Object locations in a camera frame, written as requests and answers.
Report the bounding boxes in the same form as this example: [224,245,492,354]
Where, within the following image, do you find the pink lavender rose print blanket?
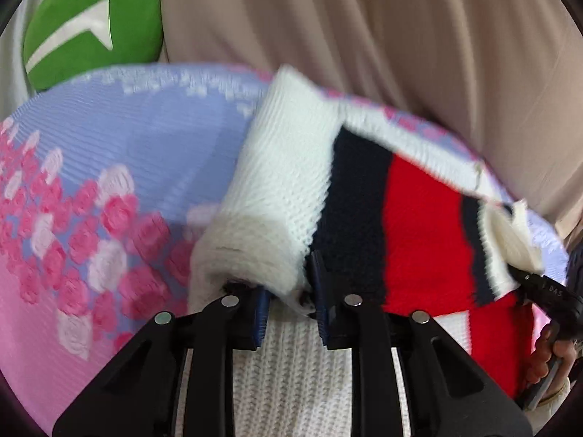
[0,64,570,435]

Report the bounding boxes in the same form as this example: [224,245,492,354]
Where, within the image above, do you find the beige draped cloth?
[157,0,583,242]

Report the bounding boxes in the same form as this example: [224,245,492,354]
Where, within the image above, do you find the silver tent fabric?
[0,0,51,110]

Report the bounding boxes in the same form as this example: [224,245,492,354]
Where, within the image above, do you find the person's right hand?
[524,321,575,387]

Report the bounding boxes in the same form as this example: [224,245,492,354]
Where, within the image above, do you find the green pillow white mark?
[23,0,165,92]

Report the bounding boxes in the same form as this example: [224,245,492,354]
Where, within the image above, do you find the white knit sweater navy red stripes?
[184,64,545,437]

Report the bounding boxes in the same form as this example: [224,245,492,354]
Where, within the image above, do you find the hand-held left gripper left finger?
[52,282,273,437]

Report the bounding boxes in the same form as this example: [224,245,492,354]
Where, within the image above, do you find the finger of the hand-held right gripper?
[509,266,545,293]

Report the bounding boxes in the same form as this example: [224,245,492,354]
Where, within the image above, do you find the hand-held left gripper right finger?
[309,250,533,437]

